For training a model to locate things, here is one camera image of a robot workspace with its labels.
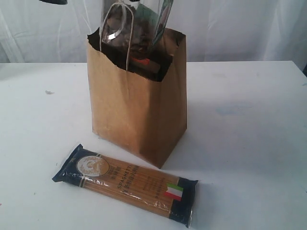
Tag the brown paper bag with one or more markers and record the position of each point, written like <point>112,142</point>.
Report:
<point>144,114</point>

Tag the brown kraft pouch orange label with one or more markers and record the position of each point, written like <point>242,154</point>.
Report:
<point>144,66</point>

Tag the glass jar gold lid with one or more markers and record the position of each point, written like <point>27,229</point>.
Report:
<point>135,26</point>

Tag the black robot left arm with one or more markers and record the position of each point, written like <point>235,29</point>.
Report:
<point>57,2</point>

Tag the spaghetti packet dark blue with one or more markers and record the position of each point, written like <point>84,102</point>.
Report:
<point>152,190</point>

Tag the small white paper scrap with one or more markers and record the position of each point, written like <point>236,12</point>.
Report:
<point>49,92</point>

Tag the white curtain backdrop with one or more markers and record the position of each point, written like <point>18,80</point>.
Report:
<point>216,30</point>

